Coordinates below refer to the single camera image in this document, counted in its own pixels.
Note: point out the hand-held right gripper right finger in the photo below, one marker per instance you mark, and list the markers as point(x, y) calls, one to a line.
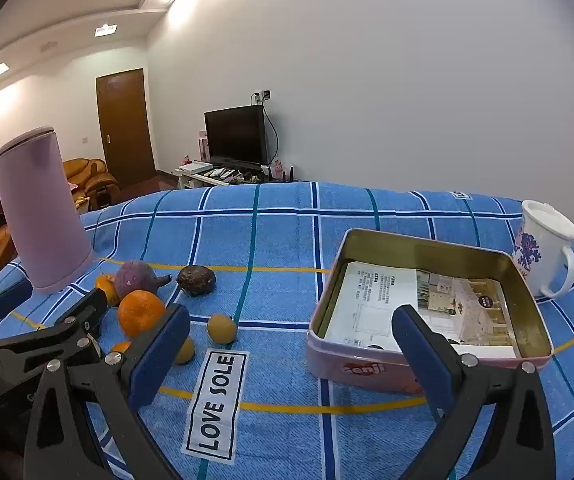
point(422, 355)

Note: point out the smooth orange with stem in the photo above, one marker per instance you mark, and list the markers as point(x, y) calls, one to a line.
point(107, 287)

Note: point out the purple round fruit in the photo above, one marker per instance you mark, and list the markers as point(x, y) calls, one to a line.
point(134, 280)

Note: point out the pink tall box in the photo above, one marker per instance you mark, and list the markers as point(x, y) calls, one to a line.
point(203, 146)

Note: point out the white lettered cloth label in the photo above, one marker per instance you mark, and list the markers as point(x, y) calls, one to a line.
point(217, 405)

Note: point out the brown wooden door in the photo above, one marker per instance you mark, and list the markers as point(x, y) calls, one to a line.
point(124, 125)

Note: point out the wall socket with plugs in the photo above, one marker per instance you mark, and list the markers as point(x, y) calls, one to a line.
point(262, 95)

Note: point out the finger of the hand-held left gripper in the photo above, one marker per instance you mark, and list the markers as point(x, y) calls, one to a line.
point(79, 316)
point(12, 299)

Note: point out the blue plaid blanket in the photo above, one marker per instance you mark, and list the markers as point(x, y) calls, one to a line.
point(287, 240)

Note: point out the pink metal tin box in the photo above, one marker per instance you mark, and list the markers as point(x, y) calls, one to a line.
point(347, 370)

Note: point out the black flat television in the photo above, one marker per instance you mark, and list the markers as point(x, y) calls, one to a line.
point(237, 135)

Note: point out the rough-skinned orange mandarin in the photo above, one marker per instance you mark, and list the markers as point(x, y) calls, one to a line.
point(142, 312)

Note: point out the dark brown passion fruit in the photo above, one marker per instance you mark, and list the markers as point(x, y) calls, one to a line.
point(196, 280)

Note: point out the purple electric kettle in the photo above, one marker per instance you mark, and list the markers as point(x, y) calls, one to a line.
point(42, 210)

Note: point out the printed paper leaflet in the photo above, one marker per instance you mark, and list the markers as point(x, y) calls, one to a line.
point(367, 305)

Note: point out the small yellow-brown longan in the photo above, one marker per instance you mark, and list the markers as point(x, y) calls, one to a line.
point(222, 329)
point(186, 351)

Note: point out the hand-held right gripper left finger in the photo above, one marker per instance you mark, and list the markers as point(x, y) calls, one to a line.
point(159, 355)

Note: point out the white television stand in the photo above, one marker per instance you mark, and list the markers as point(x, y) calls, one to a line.
point(202, 180)

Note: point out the black router with antennas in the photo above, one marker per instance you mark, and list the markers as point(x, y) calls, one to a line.
point(289, 175)

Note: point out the pink floral ornament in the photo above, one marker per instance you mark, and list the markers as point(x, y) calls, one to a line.
point(278, 165)

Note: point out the white set-top box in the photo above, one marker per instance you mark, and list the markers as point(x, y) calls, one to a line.
point(196, 166)

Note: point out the white floral mug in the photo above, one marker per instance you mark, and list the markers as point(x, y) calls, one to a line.
point(542, 245)

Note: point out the brown leather armchair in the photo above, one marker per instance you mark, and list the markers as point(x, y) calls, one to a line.
point(89, 175)

